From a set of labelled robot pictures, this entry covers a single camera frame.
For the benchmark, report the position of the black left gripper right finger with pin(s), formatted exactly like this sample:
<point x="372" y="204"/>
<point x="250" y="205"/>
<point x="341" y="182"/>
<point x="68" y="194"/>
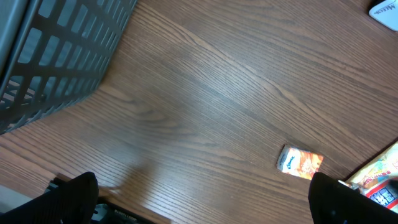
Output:
<point x="333" y="202"/>

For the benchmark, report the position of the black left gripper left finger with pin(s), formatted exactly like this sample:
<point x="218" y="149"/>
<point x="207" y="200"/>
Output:
<point x="72" y="202"/>

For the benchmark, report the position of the yellow snack packet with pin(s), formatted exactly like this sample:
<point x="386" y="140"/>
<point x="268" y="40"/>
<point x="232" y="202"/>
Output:
<point x="372" y="180"/>

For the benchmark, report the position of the orange tissue packet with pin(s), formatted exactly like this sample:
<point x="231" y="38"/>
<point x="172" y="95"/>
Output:
<point x="298" y="162"/>

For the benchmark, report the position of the grey plastic shopping basket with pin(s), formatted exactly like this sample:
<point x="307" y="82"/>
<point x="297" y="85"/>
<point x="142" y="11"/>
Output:
<point x="54" y="53"/>

